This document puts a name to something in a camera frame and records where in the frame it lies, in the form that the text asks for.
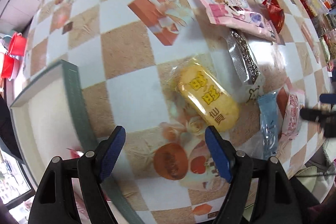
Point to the light blue snack packet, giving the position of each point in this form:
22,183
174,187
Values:
268,124

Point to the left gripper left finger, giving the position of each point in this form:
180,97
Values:
55,202

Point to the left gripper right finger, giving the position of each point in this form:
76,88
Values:
275,200

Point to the red snack packet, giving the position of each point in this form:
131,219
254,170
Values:
276,13

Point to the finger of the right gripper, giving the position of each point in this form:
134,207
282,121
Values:
325,119
328,98

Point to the yellow rice cracker packet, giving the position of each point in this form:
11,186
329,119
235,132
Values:
202,91

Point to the pink white small packet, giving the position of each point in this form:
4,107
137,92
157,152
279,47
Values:
292,120

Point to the red bucket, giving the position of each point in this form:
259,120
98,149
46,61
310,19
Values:
17,45

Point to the pink snack bag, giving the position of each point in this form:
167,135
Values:
238,15

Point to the clear jerky snack packet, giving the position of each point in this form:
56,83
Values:
244,77

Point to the green rimmed white box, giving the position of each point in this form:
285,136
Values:
50,119

